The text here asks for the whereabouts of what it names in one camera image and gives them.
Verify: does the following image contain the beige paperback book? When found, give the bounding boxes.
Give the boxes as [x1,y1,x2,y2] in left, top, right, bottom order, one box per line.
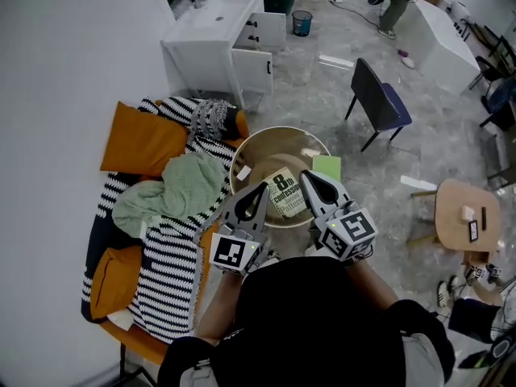
[261,166,315,219]

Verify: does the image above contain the round beige basket table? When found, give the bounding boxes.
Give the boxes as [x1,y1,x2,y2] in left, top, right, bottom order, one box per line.
[228,126,335,229]

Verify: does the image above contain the small white pillow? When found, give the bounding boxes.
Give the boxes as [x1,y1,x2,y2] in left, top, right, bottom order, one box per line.
[106,309,134,332]

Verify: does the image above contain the person's right forearm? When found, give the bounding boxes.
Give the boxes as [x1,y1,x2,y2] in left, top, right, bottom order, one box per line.
[342,258,400,322]

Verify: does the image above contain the teal mesh waste bin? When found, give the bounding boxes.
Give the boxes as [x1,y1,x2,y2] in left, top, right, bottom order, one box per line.
[290,9,314,38]

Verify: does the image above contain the orange sofa with striped cover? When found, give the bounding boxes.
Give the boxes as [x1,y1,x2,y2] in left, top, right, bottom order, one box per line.
[81,96,245,345]

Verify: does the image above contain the plain orange cushion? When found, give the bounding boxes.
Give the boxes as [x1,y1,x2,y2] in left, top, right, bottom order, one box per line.
[99,101,189,177]

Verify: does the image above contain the person's white trousers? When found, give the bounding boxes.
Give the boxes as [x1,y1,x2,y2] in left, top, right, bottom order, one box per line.
[253,244,335,272]

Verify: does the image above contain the pale green knitted throw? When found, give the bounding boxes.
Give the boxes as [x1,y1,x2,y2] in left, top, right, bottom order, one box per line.
[111,151,227,238]

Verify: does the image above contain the black equipment pile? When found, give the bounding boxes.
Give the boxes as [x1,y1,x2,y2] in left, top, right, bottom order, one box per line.
[457,335,516,372]

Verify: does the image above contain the white counter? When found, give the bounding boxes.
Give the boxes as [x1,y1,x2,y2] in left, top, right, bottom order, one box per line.
[402,0,483,96]

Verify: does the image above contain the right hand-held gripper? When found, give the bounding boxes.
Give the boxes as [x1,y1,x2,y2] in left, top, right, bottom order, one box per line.
[298,169,380,263]

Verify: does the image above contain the green notebook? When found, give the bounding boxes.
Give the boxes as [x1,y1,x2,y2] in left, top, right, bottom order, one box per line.
[312,154,343,184]

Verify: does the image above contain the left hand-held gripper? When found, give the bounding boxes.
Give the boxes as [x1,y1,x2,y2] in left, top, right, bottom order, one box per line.
[208,181,271,277]

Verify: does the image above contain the person's black shirt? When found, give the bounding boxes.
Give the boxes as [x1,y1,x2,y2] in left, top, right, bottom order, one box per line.
[156,256,456,387]

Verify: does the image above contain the person's left forearm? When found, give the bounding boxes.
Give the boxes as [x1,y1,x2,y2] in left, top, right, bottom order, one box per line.
[196,272,245,346]

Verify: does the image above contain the white sink cabinet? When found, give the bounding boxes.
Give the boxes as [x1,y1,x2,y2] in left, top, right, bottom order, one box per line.
[160,0,288,110]

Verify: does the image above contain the orange cushion with dark piping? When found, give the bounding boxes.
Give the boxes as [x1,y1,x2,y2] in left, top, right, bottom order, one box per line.
[89,245,145,323]

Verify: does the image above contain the light wooden side table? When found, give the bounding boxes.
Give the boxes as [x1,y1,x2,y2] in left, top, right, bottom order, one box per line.
[406,177,503,265]

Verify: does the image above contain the black chair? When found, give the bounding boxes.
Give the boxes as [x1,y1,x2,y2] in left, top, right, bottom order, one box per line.
[344,57,414,153]

